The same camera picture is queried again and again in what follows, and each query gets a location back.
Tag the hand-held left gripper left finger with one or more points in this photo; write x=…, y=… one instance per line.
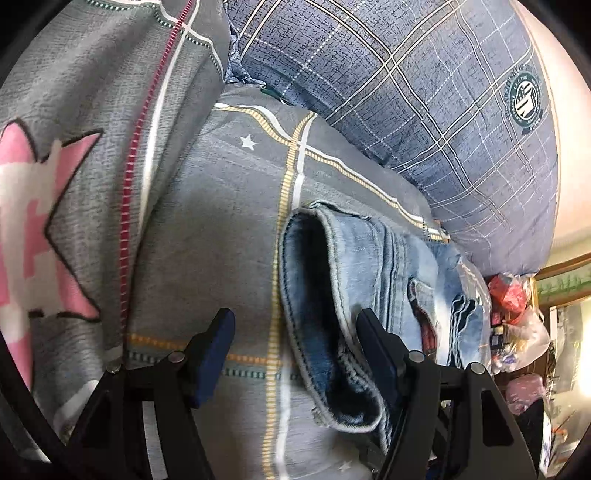
x=213, y=360

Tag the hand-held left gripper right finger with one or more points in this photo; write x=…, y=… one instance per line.
x=376, y=350

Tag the light blue denim pants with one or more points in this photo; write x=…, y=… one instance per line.
x=369, y=258

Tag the grey star print bed sheet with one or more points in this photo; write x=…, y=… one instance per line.
x=207, y=230

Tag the red plastic bag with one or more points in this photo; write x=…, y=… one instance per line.
x=505, y=293

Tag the clear plastic bag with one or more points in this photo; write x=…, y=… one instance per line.
x=526, y=337

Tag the pink cloth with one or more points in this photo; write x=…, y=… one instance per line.
x=524, y=392

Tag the blue plaid pillow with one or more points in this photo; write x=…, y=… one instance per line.
x=415, y=115

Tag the wooden frame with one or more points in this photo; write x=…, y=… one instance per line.
x=565, y=277

